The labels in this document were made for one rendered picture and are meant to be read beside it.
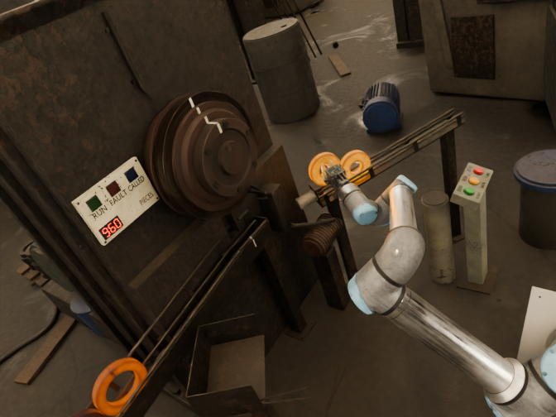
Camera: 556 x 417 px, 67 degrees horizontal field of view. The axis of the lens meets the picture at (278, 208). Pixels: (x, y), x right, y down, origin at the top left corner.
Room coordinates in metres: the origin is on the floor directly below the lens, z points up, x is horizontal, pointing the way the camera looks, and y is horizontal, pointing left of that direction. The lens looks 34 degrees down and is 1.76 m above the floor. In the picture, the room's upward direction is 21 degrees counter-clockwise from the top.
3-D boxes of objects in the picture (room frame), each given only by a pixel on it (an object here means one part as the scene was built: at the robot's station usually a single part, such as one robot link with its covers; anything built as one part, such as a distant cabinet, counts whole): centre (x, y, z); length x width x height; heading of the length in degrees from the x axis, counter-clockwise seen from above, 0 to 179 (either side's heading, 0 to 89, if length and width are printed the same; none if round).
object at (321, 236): (1.59, -0.16, 0.27); 0.22 x 0.13 x 0.53; 134
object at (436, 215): (1.49, -0.69, 0.26); 0.12 x 0.12 x 0.52
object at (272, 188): (1.63, 0.01, 0.68); 0.11 x 0.08 x 0.24; 44
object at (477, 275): (1.40, -0.83, 0.31); 0.24 x 0.16 x 0.62; 134
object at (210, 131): (1.38, 0.10, 1.11); 0.28 x 0.06 x 0.28; 134
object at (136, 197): (1.30, 0.49, 1.15); 0.26 x 0.02 x 0.18; 134
